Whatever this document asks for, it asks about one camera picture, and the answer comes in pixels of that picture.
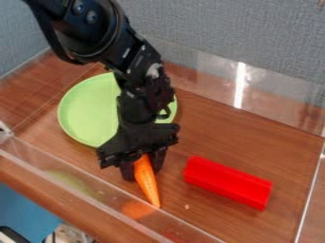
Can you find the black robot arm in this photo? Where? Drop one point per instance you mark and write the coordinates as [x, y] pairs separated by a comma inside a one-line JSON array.
[[88, 31]]

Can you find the clear acrylic enclosure wall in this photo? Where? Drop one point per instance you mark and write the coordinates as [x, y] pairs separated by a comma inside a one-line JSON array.
[[245, 117]]

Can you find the green round plate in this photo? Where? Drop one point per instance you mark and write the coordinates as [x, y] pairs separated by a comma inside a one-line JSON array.
[[87, 110]]

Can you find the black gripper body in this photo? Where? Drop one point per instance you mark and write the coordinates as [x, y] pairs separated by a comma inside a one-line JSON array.
[[143, 130]]

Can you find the red rectangular block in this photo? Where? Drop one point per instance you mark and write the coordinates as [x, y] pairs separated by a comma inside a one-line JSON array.
[[227, 182]]

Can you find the orange toy carrot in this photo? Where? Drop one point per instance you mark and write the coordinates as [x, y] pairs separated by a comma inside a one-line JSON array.
[[146, 180]]

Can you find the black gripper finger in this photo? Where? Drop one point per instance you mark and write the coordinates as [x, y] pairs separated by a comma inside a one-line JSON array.
[[157, 158], [127, 170]]

